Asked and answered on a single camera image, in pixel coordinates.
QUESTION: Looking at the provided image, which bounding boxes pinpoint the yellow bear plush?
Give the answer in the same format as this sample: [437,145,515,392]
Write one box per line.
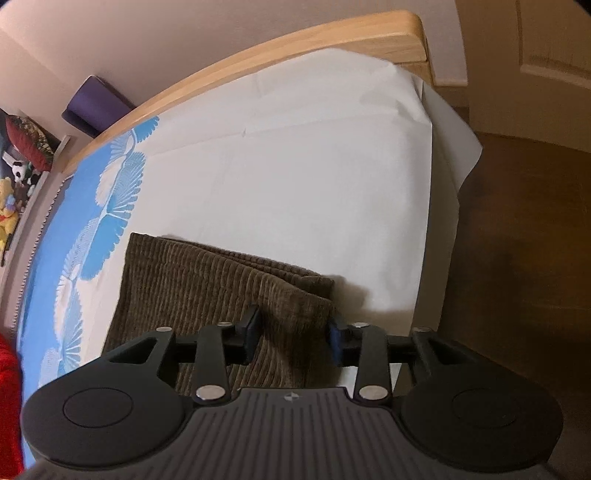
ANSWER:
[0,178,22,244]

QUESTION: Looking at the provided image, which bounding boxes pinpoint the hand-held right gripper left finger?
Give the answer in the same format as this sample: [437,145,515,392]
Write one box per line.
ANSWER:
[104,305,262,407]

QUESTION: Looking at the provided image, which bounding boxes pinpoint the wooden bed footboard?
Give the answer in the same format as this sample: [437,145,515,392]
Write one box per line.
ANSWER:
[62,10,437,176]

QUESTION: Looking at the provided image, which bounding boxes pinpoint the red patterned cushion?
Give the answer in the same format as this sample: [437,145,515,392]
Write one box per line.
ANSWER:
[4,114,61,171]

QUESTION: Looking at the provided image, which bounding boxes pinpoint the panda plush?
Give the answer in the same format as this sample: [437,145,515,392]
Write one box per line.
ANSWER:
[11,161,43,186]

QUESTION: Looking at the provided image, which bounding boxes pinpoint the cream door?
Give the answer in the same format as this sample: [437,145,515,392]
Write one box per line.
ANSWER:
[455,0,591,151]

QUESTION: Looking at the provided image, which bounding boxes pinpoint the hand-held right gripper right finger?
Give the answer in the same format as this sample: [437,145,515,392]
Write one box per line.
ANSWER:
[329,320,472,407]

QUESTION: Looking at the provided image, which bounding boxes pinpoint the red folded blanket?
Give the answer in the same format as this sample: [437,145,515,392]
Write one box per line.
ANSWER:
[0,332,26,477]

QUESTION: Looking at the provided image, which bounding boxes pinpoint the brown corduroy pants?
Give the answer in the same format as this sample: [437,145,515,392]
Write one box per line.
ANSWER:
[100,232,338,398]

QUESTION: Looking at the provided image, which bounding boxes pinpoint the grey mattress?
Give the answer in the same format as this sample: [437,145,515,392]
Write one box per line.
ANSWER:
[0,173,71,344]

